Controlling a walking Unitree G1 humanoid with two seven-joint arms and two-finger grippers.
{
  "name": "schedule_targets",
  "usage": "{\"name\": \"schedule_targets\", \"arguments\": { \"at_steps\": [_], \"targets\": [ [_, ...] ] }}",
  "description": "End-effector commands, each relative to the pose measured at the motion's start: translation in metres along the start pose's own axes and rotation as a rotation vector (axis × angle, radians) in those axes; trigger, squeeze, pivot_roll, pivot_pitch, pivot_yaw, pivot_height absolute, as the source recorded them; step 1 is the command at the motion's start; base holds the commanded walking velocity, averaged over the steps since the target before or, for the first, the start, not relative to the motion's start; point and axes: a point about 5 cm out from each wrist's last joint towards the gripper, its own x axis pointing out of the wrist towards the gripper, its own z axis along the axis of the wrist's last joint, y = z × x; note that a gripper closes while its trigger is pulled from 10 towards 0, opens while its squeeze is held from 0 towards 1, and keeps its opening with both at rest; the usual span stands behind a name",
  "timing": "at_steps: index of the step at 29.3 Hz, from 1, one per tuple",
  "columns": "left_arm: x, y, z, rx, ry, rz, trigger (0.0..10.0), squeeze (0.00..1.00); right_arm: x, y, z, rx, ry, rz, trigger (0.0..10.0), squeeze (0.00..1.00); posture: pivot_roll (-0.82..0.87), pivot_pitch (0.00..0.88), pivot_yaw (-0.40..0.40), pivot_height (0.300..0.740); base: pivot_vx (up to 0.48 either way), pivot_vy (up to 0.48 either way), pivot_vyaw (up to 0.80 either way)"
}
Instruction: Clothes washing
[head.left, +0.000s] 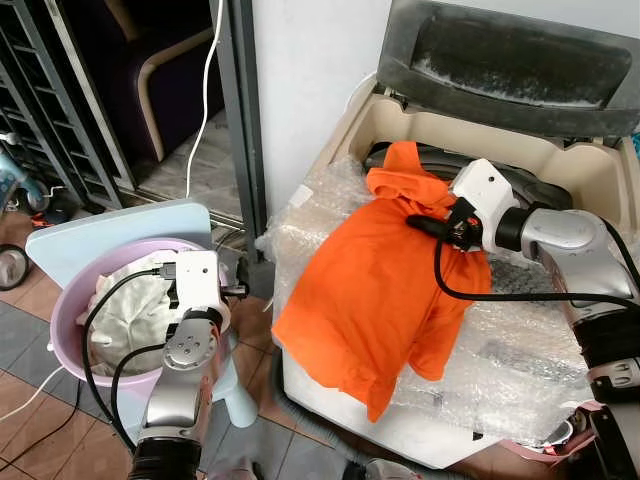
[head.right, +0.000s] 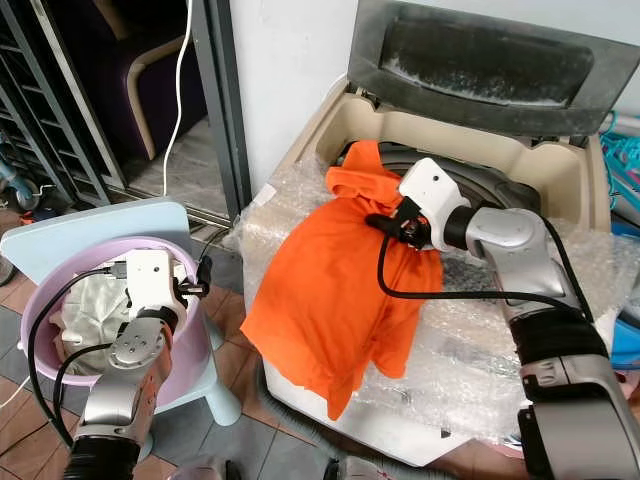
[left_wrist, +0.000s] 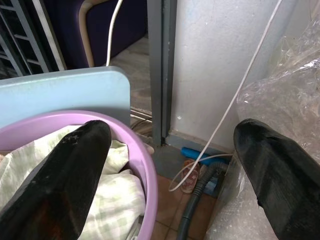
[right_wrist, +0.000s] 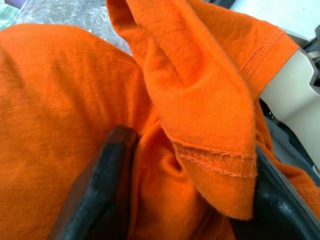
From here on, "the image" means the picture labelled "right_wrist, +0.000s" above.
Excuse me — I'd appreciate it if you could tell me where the orange t-shirt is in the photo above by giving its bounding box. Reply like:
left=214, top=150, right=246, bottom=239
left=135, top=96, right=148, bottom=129
left=0, top=0, right=320, bottom=240

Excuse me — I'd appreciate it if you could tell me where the cream top-load washing machine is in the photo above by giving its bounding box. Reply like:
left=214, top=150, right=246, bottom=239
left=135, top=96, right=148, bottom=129
left=257, top=32, right=320, bottom=181

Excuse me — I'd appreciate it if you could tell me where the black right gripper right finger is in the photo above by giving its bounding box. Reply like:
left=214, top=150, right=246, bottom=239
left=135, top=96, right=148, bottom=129
left=229, top=146, right=320, bottom=240

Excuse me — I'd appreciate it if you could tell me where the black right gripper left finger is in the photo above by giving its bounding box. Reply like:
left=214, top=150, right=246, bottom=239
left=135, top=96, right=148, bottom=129
left=47, top=124, right=139, bottom=240

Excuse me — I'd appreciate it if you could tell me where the clear bubble wrap sheet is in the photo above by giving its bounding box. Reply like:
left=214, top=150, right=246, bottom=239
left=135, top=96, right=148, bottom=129
left=13, top=0, right=131, bottom=54

